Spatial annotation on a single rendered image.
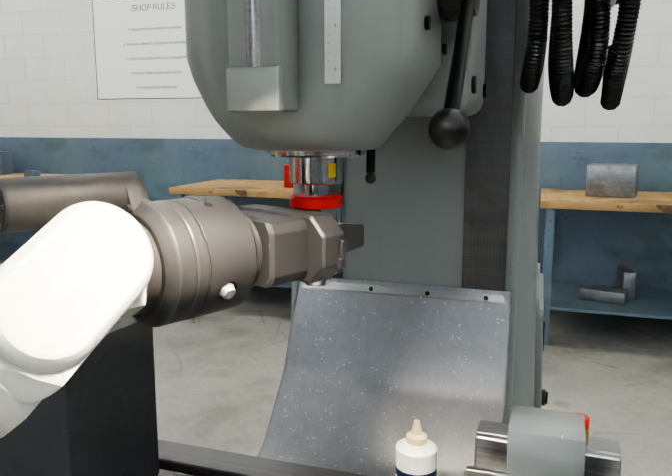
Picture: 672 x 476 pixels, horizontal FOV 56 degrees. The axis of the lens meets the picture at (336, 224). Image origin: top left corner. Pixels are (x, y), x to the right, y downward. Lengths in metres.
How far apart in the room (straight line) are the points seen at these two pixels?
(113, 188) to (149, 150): 5.24
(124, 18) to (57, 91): 0.94
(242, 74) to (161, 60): 5.20
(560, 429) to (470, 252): 0.40
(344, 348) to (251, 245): 0.51
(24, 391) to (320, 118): 0.26
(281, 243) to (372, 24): 0.17
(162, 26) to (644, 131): 3.76
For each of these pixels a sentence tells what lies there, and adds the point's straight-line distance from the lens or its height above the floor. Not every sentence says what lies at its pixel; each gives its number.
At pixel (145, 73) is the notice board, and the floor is 1.74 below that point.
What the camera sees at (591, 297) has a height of 0.25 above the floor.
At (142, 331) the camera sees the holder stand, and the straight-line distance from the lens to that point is 0.72.
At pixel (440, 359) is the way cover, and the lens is 0.92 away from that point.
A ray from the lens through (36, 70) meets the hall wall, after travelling 6.42.
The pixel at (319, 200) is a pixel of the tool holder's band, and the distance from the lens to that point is 0.55.
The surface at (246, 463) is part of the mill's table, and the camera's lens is 0.80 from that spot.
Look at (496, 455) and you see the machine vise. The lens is 0.64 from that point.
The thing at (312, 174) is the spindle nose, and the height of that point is 1.29.
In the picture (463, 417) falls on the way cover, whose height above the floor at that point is 0.94.
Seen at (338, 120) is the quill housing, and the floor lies 1.33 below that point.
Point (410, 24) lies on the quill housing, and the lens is 0.49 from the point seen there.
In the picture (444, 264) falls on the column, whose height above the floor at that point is 1.13.
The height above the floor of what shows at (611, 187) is 0.94.
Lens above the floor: 1.33
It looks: 9 degrees down
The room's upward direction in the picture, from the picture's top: straight up
